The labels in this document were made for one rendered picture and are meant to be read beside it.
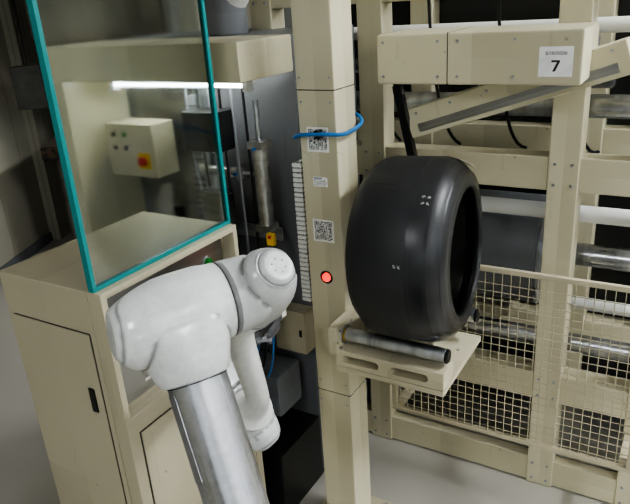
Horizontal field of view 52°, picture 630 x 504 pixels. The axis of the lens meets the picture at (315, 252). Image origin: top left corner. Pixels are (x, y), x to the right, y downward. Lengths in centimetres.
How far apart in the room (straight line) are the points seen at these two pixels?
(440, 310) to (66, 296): 98
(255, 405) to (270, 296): 48
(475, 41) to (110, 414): 145
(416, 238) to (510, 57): 60
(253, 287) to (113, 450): 99
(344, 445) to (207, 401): 142
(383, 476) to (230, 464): 189
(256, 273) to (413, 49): 118
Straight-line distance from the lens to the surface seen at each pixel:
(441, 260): 173
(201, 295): 103
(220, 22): 243
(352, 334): 204
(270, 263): 105
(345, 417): 234
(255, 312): 106
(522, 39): 196
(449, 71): 203
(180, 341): 101
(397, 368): 204
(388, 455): 301
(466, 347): 220
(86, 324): 174
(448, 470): 295
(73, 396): 193
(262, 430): 159
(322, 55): 190
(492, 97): 214
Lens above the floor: 191
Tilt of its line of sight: 22 degrees down
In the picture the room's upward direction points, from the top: 4 degrees counter-clockwise
